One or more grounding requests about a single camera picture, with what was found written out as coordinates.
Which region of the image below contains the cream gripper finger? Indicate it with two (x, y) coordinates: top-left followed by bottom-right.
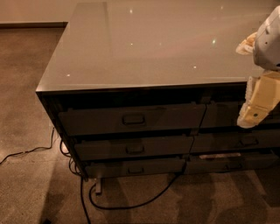
(237, 71), (280, 129)
(235, 32), (256, 55)

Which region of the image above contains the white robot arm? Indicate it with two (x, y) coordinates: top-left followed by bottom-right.
(235, 6), (280, 129)

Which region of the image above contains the grey cabinet with glossy top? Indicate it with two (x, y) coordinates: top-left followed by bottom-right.
(37, 0), (280, 178)

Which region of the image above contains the dark wall baseboard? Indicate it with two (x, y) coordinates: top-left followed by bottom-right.
(0, 22), (67, 29)

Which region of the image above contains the thin black floor cable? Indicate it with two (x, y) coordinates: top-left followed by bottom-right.
(0, 127), (56, 165)

